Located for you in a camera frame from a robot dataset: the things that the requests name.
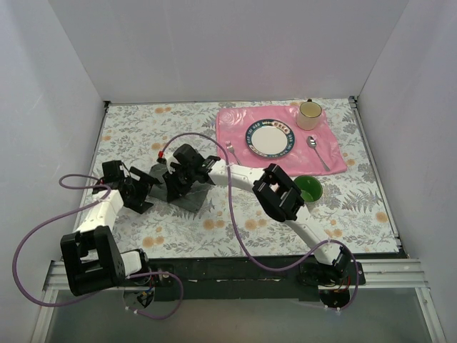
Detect silver fork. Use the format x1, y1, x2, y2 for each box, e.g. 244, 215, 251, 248
226, 141, 242, 165

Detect green bowl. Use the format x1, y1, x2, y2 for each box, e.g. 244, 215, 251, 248
294, 176, 323, 203

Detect aluminium frame rail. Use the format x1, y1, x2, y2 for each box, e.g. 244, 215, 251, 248
32, 259, 446, 342

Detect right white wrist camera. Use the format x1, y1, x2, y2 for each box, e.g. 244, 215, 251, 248
157, 151, 178, 174

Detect silver spoon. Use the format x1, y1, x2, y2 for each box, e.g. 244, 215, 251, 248
306, 136, 330, 172

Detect grey cloth napkin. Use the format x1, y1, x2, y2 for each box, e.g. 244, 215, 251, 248
149, 164, 211, 213

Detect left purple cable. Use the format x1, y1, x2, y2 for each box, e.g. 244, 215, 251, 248
12, 174, 186, 319

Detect white plate blue rim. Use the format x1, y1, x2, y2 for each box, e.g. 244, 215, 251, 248
245, 119, 296, 159

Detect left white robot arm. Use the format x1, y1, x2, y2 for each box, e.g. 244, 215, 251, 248
60, 160, 161, 296

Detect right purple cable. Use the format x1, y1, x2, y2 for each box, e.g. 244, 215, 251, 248
159, 132, 360, 315

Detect pink placemat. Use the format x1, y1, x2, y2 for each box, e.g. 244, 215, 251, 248
216, 106, 347, 177

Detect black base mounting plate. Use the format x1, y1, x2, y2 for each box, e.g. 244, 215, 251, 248
121, 256, 366, 307

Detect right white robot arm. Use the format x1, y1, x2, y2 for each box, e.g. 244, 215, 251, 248
157, 144, 353, 284

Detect purple cable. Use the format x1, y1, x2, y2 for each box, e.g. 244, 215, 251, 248
159, 132, 360, 315
12, 174, 186, 319

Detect cream mug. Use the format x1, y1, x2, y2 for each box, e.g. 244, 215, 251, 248
296, 99, 323, 131

